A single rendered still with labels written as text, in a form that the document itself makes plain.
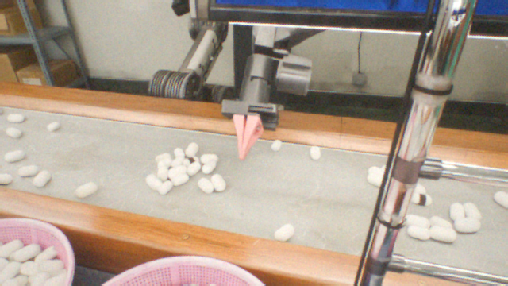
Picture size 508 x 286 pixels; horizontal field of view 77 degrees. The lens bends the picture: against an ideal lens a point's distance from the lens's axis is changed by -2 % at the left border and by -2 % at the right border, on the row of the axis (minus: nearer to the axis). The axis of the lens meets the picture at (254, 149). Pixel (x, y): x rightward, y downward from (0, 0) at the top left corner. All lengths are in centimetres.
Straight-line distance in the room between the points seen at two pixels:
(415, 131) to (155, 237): 37
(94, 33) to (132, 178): 253
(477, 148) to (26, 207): 84
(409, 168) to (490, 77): 268
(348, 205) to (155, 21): 245
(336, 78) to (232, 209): 220
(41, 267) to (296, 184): 41
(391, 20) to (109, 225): 46
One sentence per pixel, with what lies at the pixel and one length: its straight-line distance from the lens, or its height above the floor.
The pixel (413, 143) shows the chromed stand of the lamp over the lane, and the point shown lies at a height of 99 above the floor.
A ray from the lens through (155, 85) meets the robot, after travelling 101.
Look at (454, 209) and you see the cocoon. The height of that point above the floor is 76.
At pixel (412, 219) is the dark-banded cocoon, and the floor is 76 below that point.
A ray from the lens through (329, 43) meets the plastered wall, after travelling 259.
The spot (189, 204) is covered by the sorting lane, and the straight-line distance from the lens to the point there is 57.
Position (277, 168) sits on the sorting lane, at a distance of 64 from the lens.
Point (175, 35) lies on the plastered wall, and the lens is 278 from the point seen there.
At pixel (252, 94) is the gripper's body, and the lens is 60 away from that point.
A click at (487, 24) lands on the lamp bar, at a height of 105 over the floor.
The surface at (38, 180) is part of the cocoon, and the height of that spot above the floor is 76.
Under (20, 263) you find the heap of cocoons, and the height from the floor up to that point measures 73.
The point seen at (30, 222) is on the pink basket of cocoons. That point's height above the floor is 77.
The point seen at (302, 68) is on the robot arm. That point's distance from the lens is 64.
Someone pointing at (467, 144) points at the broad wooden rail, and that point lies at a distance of 80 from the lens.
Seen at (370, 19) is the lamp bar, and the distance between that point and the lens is 37.
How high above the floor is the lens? 112
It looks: 32 degrees down
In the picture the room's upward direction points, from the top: straight up
